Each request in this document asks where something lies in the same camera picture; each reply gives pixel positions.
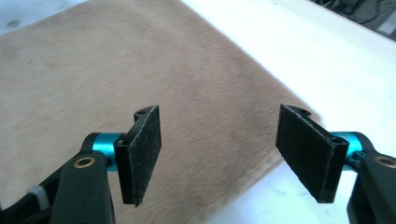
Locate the tan towel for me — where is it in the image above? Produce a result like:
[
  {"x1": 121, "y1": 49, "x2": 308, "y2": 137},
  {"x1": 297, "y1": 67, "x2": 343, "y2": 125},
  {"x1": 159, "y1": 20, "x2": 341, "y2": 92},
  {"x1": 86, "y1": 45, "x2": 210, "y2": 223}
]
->
[{"x1": 0, "y1": 0, "x2": 323, "y2": 224}]

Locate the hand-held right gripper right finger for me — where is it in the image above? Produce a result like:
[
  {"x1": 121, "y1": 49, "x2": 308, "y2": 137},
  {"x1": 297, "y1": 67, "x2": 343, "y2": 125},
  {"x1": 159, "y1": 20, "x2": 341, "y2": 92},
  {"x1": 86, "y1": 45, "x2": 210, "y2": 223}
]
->
[{"x1": 275, "y1": 104, "x2": 375, "y2": 204}]

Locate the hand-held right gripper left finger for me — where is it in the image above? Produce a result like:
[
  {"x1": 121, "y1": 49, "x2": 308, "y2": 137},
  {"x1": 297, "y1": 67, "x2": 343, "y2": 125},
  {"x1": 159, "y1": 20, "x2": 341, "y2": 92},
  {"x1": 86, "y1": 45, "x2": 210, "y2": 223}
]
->
[{"x1": 82, "y1": 105, "x2": 163, "y2": 208}]

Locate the white foam mat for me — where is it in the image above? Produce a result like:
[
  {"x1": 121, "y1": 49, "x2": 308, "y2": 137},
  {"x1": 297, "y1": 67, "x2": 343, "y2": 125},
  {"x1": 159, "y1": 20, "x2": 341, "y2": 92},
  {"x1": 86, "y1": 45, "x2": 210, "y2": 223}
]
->
[{"x1": 0, "y1": 0, "x2": 396, "y2": 224}]

